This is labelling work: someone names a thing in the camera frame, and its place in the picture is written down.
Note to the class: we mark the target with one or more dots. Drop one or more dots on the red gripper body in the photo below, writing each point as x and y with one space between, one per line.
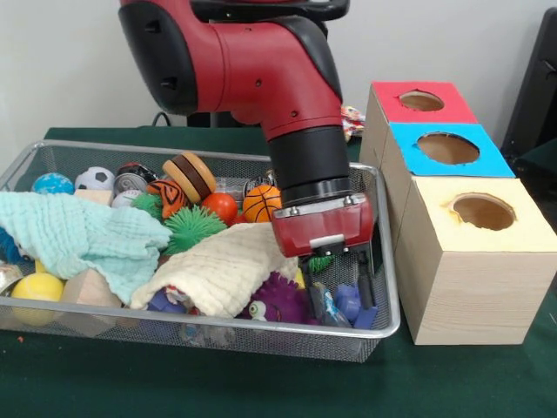
322 228

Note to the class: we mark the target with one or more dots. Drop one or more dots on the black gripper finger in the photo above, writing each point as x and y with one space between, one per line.
367 278
311 289

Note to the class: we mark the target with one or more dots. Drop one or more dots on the crushed bottle with blue label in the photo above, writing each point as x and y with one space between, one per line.
333 311

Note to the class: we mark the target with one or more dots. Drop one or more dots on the colourful packet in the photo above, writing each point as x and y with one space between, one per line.
353 122

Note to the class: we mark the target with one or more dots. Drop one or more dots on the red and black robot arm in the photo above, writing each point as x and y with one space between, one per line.
261 69

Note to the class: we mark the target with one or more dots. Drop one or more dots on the wooden box with three holes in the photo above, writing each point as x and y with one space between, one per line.
478 296

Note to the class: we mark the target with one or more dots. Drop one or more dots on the yellow ball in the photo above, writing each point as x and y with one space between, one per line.
38 287
300 278

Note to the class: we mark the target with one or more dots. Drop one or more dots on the large green spiky ball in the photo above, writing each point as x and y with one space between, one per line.
320 262

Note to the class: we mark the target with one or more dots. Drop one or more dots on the purple rubber toy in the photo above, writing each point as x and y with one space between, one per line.
278 300

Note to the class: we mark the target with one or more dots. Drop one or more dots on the cream white cloth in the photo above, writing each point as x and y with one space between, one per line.
222 265

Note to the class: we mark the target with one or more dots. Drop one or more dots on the toy burger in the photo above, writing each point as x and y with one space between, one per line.
189 176

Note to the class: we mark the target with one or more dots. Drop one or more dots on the dark green tablecloth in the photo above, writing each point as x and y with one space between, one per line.
130 383

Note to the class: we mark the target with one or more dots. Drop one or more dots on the mint green cloth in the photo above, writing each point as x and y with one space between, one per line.
87 231

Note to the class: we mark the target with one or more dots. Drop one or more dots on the black and white football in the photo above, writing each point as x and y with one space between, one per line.
94 178

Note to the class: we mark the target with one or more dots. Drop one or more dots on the black upright panel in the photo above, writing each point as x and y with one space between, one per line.
539 87

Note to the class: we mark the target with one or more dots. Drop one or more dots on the blue globe ball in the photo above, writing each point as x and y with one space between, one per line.
53 184

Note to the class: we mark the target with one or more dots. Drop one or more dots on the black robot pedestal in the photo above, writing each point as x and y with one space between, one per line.
322 11

